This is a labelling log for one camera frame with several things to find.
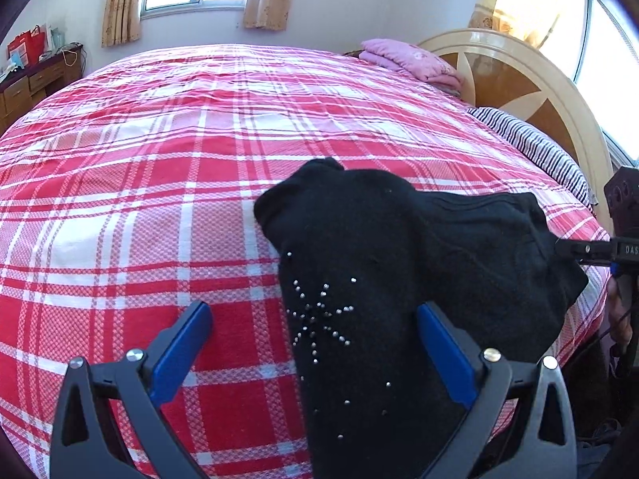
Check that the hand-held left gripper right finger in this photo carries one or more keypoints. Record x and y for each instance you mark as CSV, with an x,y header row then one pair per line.
x,y
447,354

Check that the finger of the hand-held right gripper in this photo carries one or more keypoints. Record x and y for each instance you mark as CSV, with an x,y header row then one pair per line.
x,y
589,252

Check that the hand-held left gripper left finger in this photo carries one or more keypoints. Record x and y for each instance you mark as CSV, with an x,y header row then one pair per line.
x,y
182,344

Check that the black pants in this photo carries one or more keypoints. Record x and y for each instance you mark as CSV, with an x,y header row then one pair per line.
x,y
379,239

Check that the person's right hand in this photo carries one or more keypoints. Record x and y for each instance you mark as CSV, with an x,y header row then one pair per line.
x,y
619,314

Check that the striped pillow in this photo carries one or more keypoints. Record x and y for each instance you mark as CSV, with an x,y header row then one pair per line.
x,y
539,149

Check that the wooden bed headboard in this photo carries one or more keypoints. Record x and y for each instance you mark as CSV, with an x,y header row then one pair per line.
x,y
564,95

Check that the large window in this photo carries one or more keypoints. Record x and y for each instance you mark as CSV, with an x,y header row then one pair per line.
x,y
611,75

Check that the red plaid bed sheet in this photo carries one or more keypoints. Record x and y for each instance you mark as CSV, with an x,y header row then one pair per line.
x,y
150,184

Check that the yellow sheer curtain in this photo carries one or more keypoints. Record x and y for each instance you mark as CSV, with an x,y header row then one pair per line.
x,y
524,5

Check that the pink folded blanket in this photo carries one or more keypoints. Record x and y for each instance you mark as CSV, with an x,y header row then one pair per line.
x,y
414,60

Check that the wooden desk with drawers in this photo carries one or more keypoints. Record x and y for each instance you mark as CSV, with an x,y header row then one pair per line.
x,y
35,85

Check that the red gift bag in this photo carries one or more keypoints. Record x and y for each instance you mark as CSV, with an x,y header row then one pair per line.
x,y
27,47

